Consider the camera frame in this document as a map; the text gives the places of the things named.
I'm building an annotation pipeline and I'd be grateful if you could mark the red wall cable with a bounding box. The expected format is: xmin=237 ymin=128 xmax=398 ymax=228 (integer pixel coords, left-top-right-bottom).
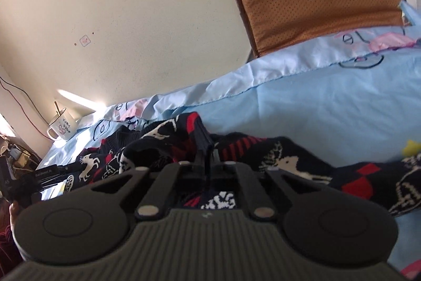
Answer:
xmin=0 ymin=78 xmax=53 ymax=140

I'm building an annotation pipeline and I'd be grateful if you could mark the black red patterned sweater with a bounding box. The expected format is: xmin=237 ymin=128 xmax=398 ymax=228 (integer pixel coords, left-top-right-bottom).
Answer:
xmin=62 ymin=112 xmax=421 ymax=217

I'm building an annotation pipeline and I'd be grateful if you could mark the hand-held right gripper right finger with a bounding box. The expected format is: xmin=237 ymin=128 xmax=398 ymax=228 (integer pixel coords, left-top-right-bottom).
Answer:
xmin=210 ymin=151 xmax=329 ymax=220

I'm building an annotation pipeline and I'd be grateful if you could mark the black wall cable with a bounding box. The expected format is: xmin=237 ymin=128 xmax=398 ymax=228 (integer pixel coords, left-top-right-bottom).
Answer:
xmin=0 ymin=74 xmax=50 ymax=124

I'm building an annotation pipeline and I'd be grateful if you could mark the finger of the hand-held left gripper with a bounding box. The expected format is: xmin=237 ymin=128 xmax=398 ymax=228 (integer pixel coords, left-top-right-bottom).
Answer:
xmin=64 ymin=163 xmax=83 ymax=177

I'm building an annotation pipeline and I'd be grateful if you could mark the white enamel mug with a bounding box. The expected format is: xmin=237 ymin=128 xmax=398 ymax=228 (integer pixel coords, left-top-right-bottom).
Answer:
xmin=47 ymin=106 xmax=81 ymax=141

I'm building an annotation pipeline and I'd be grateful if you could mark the light blue printed bedsheet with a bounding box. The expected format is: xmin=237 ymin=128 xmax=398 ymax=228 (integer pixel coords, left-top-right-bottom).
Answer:
xmin=36 ymin=0 xmax=421 ymax=281

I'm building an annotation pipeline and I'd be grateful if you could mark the person's left forearm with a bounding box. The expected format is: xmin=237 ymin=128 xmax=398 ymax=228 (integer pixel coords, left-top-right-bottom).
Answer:
xmin=0 ymin=202 xmax=24 ymax=272

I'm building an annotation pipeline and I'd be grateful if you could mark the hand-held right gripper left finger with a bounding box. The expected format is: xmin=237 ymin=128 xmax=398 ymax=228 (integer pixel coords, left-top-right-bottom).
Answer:
xmin=91 ymin=123 xmax=213 ymax=220

